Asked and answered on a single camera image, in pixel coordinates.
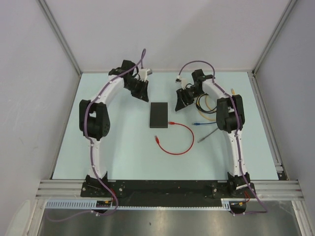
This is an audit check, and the blue ethernet cable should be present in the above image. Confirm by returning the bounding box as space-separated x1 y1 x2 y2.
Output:
191 120 219 126

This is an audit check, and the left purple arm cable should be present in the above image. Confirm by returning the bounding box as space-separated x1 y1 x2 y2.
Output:
46 48 146 222

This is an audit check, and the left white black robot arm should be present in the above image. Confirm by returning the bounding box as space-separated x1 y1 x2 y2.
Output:
79 60 152 197

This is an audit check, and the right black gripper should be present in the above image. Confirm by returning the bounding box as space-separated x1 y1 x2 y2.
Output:
175 87 204 112

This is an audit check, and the white slotted cable duct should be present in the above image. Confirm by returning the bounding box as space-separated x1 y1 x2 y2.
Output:
46 198 233 211

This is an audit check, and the red ethernet cable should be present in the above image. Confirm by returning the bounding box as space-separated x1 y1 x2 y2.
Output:
154 121 195 155

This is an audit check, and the grey ethernet cable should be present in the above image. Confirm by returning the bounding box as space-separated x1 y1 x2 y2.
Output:
197 129 219 144

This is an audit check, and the black network switch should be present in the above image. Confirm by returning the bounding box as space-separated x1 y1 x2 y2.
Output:
149 102 168 128

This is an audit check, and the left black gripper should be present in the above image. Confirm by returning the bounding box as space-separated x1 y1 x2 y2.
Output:
125 78 149 103

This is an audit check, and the aluminium frame rail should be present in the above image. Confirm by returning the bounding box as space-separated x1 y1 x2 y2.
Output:
36 180 304 201

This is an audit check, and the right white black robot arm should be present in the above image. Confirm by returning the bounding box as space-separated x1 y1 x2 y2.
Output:
175 69 250 197

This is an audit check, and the black ethernet cable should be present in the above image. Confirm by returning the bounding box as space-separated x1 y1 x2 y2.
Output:
196 94 219 114

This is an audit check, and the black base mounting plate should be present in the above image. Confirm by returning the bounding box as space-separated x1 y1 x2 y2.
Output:
80 179 257 207

